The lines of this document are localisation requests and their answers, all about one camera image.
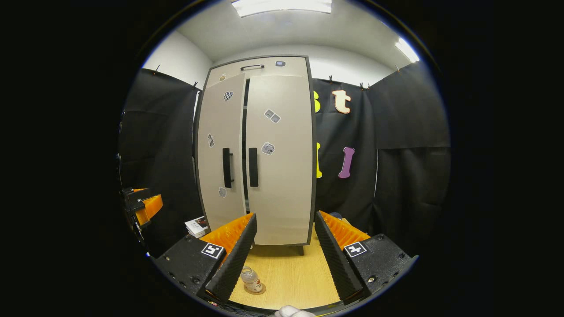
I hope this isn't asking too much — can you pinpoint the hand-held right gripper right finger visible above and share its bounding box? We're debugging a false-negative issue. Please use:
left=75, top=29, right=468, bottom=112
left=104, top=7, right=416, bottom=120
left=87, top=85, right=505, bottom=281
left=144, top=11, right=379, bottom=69
left=314, top=210, right=418, bottom=305

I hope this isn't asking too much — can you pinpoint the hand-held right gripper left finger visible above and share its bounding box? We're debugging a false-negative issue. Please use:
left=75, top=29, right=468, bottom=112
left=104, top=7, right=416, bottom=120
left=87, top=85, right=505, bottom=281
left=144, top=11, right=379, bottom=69
left=152, top=213, right=258, bottom=304

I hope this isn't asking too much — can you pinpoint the clear plastic bottle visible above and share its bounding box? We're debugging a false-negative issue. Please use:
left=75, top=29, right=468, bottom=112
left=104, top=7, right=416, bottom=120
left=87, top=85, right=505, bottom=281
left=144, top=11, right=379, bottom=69
left=241, top=266, right=263, bottom=293

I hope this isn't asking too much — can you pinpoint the white cabinet door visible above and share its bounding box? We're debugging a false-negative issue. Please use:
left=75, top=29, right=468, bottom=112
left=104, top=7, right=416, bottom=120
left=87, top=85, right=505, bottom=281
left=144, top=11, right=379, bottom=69
left=197, top=73, right=247, bottom=232
left=244, top=75, right=315, bottom=246

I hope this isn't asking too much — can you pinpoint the white and grey cabinet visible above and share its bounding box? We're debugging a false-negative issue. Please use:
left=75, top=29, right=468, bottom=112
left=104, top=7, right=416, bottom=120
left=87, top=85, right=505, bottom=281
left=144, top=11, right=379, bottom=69
left=193, top=55, right=318, bottom=256

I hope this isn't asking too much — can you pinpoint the white cabinet drawer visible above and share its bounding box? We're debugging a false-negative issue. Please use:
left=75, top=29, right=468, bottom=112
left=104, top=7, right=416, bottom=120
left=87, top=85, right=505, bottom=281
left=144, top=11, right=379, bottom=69
left=206, top=56, right=309, bottom=88

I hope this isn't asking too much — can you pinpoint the white box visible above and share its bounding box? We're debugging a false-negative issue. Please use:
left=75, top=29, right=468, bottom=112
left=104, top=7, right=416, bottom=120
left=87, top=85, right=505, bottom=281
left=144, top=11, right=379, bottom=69
left=185, top=216, right=210, bottom=239

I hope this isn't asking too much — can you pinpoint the black backdrop cloth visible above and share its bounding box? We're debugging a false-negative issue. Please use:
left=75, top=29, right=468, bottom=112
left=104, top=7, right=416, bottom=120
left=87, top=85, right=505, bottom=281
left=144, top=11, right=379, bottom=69
left=118, top=62, right=451, bottom=258

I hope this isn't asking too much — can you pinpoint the rectangular ceiling light panel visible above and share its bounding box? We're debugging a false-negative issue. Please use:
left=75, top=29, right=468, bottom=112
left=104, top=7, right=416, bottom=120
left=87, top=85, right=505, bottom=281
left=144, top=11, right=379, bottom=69
left=395, top=37, right=420, bottom=63
left=231, top=0, right=333, bottom=18

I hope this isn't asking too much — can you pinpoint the black door handle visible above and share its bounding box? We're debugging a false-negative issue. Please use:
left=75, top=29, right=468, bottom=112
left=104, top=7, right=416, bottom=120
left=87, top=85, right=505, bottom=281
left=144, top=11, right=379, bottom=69
left=222, top=148, right=234, bottom=189
left=248, top=147, right=259, bottom=188

